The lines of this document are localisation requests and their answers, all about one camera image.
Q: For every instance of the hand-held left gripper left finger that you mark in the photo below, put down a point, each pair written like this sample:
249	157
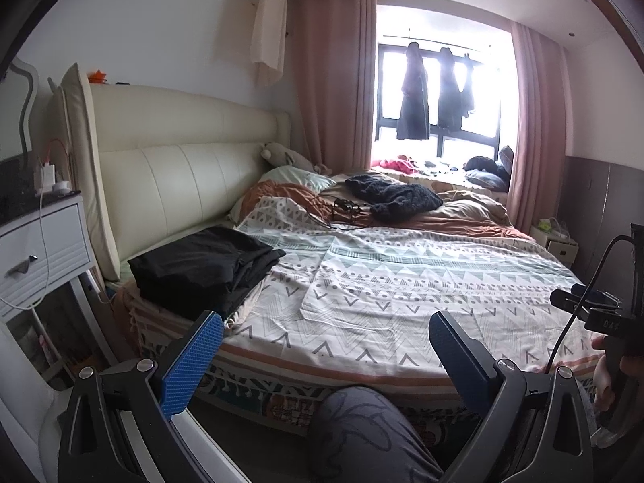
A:
193	362

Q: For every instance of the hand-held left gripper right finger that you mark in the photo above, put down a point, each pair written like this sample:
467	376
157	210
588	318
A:
460	362

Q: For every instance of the black jacket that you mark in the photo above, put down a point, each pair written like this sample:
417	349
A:
201	261

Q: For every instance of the folded black clothes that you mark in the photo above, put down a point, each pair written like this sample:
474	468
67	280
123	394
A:
241	298

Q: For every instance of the red clothes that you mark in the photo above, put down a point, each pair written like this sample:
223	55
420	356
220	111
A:
397	164

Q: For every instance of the person's right hand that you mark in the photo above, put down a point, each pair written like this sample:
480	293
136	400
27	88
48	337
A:
602	392

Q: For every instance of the small white nightstand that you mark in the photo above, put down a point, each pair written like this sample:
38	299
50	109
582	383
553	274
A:
558	247

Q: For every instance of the bed with patterned cover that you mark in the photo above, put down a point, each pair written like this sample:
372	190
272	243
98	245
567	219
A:
402	287

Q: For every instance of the green white box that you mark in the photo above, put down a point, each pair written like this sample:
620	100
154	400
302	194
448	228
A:
551	226

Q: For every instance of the brown wardrobe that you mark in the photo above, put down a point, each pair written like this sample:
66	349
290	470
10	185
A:
598	201

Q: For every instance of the white chair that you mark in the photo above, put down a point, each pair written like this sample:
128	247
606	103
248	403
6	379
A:
25	412

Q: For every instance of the dark knitted sweater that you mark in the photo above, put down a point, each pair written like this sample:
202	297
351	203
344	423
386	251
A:
392	196

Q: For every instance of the dark cushions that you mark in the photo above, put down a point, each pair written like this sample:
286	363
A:
485	171

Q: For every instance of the cream padded headboard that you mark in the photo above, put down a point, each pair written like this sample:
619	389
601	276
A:
176	171

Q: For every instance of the white dresser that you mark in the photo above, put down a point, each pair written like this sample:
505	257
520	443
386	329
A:
40	246

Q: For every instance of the pink curtain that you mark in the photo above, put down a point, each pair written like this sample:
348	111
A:
536	136
337	85

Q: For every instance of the pale green pillow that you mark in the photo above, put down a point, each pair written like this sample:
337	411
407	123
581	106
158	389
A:
297	178

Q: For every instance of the beige plush toy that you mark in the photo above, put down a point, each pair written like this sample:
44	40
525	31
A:
281	156

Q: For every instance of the cream upright cushion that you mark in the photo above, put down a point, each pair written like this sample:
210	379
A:
80	161

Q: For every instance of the white charger plugs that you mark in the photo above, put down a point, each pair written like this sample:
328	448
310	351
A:
46	178

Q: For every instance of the hanging dark coat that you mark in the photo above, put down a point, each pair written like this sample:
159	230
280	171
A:
450	100
412	110

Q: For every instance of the orange toy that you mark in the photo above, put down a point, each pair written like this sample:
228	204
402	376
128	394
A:
98	77

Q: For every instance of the white framed mirror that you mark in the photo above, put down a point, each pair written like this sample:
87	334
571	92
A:
30	105

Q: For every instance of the cream hanging cloth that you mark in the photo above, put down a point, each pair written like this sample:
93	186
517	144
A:
269	25

